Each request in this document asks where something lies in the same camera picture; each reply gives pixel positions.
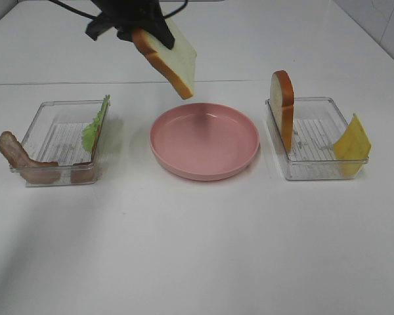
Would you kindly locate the clear right plastic container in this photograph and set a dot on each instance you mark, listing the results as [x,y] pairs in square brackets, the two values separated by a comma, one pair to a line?
[317,125]

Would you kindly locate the yellow cheese slice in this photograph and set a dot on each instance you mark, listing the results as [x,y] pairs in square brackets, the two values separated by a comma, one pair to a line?
[352,148]

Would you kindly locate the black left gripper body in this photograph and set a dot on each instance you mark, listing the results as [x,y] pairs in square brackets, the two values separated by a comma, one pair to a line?
[129,15]

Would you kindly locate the curved bacon strip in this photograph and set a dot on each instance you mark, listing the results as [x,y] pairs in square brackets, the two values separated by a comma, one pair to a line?
[33,171]

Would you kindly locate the green lettuce leaf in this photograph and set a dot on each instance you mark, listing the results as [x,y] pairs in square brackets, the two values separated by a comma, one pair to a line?
[89,134]

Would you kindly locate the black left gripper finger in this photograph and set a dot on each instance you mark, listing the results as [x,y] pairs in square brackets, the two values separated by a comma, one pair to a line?
[99,25]
[159,27]

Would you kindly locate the clear left plastic container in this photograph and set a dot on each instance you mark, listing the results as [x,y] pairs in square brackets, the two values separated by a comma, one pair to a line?
[55,135]

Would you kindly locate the bread slice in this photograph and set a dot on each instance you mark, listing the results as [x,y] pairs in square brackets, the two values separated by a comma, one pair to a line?
[177,65]
[282,105]

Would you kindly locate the pink round plate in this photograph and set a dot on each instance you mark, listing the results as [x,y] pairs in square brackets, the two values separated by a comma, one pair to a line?
[204,141]

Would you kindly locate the clear plastic container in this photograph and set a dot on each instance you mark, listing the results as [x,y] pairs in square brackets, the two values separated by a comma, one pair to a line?
[55,135]
[317,125]

